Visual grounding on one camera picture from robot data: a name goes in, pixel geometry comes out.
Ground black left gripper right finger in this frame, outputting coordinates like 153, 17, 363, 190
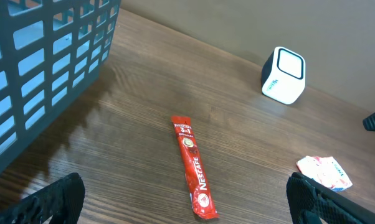
286, 172, 375, 224

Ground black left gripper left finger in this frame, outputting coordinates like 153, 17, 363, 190
0, 172, 85, 224

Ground red Nescafe coffee stick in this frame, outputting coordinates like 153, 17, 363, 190
171, 116, 219, 220

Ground white barcode scanner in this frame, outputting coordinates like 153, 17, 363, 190
261, 46, 306, 105

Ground grey plastic shopping basket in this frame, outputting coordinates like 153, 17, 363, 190
0, 0, 121, 173

